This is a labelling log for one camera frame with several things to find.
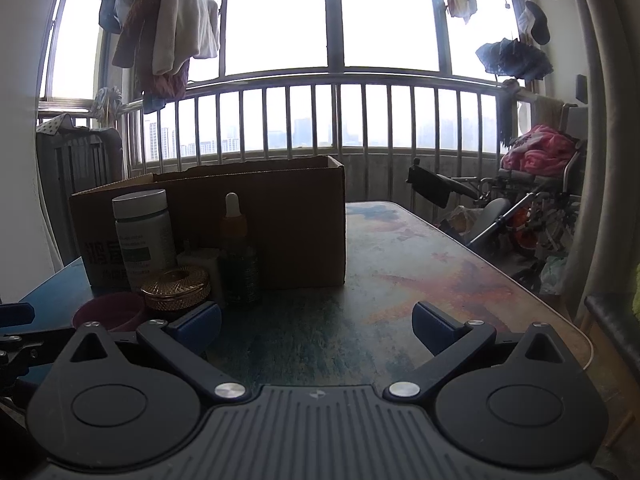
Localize gold lidded jar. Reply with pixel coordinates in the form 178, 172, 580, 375
140, 266, 212, 312

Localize grey hanging bag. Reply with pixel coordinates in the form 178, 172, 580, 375
98, 0, 136, 36

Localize cream fleece jacket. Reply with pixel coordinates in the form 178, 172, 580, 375
151, 0, 222, 77

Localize maroon quilted jacket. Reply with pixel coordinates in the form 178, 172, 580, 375
112, 0, 191, 103

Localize dark cushioned bench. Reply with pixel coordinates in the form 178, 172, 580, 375
584, 291, 640, 356

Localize white dotted cloth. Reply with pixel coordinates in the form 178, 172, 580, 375
36, 114, 76, 136

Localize metal balcony railing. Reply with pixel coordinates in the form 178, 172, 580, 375
37, 71, 566, 181

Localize dark scarf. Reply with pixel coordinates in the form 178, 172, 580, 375
495, 79, 522, 147

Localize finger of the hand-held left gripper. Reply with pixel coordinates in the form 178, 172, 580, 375
0, 301, 36, 330
0, 327, 76, 396

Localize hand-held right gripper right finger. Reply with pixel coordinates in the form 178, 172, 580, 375
382, 301, 583, 406

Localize window frame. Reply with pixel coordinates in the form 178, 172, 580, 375
37, 0, 531, 111

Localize white charger plug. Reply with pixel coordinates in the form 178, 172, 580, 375
176, 240, 223, 301

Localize grey folded rack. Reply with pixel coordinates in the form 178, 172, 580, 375
36, 127, 124, 273

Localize red plastic item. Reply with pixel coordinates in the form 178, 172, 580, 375
512, 207, 538, 248

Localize purple cup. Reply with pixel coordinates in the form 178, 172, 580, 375
71, 292, 147, 333

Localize wheelchair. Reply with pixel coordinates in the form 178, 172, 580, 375
406, 105, 591, 281

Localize rope mop head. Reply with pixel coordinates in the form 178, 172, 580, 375
90, 86, 123, 125

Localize pink blanket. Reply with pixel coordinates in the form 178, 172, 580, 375
501, 125, 576, 177

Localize glass dropper bottle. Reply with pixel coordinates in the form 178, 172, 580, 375
219, 192, 261, 308

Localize pale plastic bag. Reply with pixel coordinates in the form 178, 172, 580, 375
539, 254, 569, 295

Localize brown cardboard box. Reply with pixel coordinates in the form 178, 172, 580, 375
69, 155, 347, 291

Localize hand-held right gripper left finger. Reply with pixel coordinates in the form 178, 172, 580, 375
52, 301, 249, 405

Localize white pill bottle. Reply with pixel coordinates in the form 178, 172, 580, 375
112, 189, 177, 292

